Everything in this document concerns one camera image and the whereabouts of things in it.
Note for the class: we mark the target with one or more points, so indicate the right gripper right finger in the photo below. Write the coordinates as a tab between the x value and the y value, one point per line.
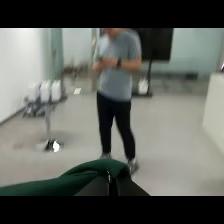
127	188

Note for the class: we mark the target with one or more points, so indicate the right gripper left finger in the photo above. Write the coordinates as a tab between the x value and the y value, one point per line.
98	186

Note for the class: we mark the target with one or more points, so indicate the dark green garment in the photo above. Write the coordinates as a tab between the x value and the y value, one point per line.
71	180

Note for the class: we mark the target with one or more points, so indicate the small metal side table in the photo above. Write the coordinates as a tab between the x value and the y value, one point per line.
46	103

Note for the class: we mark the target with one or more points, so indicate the person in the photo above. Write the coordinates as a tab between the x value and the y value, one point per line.
116	76

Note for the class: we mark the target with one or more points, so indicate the black screen on stand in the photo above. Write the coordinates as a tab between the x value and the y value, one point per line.
156	43

